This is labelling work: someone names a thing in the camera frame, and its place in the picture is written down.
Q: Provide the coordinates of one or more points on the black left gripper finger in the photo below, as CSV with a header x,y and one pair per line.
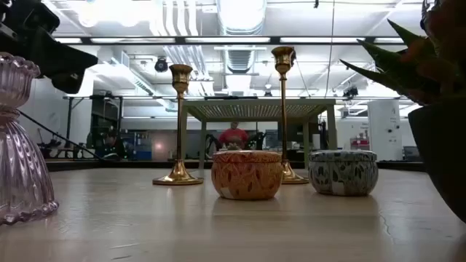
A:
x,y
62,54
69,84

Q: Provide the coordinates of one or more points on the pink ribbed glass candle holder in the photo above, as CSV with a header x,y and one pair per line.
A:
x,y
18,163

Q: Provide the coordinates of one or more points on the medium brass candlestick holder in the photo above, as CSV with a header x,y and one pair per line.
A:
x,y
179,127

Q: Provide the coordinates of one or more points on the orange patterned candle tin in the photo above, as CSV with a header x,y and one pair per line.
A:
x,y
245,178

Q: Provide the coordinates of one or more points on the tall brass candlestick holder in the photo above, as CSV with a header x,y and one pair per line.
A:
x,y
284,109

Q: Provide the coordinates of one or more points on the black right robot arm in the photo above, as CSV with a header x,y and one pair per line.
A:
x,y
426,14

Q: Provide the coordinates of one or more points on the blue white floral candle tin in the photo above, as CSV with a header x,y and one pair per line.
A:
x,y
342,174

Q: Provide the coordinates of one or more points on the person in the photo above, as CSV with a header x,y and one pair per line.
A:
x,y
233,136
113,147

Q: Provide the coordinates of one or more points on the black ceiling spotlight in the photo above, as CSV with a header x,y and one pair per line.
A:
x,y
350,91
161,64

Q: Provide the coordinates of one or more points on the blue storage bins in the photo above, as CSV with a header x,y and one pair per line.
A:
x,y
142,147

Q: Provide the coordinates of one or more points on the green perforated metal shelf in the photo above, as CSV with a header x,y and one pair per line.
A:
x,y
255,109

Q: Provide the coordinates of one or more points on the green succulent plant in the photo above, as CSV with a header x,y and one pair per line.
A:
x,y
418,69

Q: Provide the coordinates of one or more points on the black plant pot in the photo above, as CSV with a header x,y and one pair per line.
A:
x,y
444,153

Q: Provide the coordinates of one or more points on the black aluminium table frame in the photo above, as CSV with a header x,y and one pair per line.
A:
x,y
127,164

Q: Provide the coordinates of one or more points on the silver ventilation duct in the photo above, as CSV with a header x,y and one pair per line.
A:
x,y
241,16

